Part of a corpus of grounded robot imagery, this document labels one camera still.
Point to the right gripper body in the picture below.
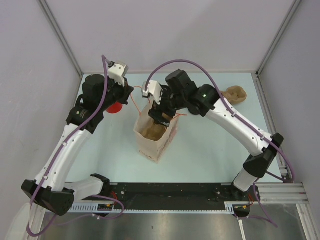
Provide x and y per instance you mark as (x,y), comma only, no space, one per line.
(167,105)

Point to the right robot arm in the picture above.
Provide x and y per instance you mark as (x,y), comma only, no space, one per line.
(180,92)

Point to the red cylindrical straw holder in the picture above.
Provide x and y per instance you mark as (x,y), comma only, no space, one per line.
(114,108)

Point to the brown pulp cup carrier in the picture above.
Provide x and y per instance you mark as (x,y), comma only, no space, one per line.
(235,95)
(153,131)

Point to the translucent bag with orange handles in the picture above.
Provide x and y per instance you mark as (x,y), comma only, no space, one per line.
(153,150)

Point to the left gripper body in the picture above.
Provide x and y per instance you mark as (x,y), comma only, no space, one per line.
(115,92)

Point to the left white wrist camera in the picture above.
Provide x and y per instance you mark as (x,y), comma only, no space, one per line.
(117,71)

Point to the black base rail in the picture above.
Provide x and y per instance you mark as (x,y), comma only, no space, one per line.
(177,197)

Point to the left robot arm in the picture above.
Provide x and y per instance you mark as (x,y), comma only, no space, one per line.
(50,188)

